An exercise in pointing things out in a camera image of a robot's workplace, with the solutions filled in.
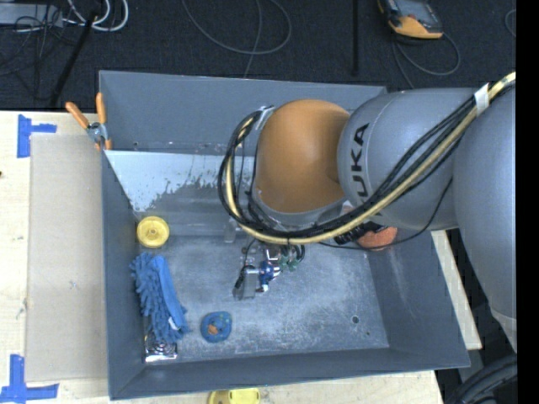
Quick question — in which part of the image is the orange textured ball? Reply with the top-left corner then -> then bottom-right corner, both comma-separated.
356,224 -> 399,253

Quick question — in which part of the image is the pale flat board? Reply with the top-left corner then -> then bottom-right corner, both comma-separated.
24,132 -> 110,385

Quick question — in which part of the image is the yellow round wheel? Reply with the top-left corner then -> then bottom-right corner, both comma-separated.
136,215 -> 171,249

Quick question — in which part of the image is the blue round toy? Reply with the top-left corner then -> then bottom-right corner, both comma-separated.
200,311 -> 233,344

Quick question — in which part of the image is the grey metal bin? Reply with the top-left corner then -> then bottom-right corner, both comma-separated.
98,70 -> 472,401

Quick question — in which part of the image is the shiny silver packet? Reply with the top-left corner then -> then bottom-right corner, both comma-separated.
143,335 -> 179,364

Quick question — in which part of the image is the blue microfibre duster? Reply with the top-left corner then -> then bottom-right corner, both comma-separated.
129,251 -> 190,343

